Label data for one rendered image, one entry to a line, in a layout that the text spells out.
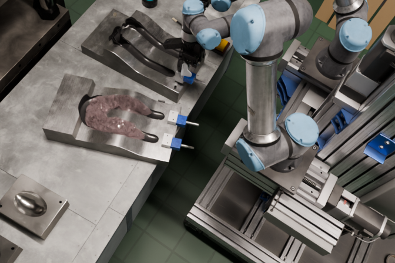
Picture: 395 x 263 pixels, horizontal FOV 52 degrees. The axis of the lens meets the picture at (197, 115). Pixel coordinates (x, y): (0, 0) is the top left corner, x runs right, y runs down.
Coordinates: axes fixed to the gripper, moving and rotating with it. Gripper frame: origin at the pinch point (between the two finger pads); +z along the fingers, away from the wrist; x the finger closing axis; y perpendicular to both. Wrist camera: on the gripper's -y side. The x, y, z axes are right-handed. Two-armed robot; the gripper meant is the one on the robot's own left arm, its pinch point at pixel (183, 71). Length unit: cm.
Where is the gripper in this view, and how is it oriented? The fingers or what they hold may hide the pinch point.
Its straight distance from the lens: 170.7
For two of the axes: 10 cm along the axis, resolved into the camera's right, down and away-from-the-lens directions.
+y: 8.9, 3.9, -2.3
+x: 4.5, -6.8, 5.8
